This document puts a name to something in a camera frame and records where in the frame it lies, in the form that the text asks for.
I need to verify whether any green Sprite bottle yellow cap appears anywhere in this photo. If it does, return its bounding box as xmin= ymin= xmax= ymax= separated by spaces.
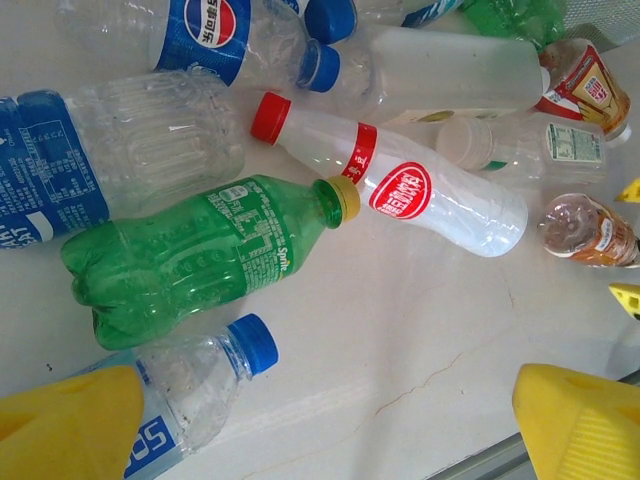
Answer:
xmin=457 ymin=0 xmax=569 ymax=51
xmin=59 ymin=173 xmax=362 ymax=351

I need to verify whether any Pocari Sweat bottle blue label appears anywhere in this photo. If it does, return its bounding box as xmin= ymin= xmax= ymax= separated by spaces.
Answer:
xmin=0 ymin=69 xmax=247 ymax=251

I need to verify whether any clear bottle white cap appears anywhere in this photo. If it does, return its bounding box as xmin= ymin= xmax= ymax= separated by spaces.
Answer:
xmin=433 ymin=112 xmax=609 ymax=184

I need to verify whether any light blue label bottle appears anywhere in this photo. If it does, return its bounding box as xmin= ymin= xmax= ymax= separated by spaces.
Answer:
xmin=64 ymin=313 xmax=281 ymax=480

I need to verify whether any orange label tea bottle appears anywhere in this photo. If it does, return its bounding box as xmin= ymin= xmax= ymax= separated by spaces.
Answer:
xmin=537 ymin=193 xmax=640 ymax=270

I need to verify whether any red label tea bottle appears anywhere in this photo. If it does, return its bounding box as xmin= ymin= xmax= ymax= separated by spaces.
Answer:
xmin=533 ymin=38 xmax=632 ymax=146

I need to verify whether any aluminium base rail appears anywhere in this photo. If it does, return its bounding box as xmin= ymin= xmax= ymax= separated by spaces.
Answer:
xmin=439 ymin=432 xmax=532 ymax=480

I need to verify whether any grey wire mesh bin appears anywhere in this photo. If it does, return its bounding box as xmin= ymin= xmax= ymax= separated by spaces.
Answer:
xmin=597 ymin=0 xmax=640 ymax=51

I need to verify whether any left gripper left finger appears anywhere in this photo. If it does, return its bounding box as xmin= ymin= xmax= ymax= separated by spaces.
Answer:
xmin=0 ymin=364 xmax=146 ymax=480

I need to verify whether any white bottle red cap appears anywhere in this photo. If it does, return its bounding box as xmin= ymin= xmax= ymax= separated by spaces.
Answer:
xmin=249 ymin=91 xmax=530 ymax=260

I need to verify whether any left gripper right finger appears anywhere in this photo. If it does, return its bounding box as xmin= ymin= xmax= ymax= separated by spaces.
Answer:
xmin=512 ymin=363 xmax=640 ymax=480

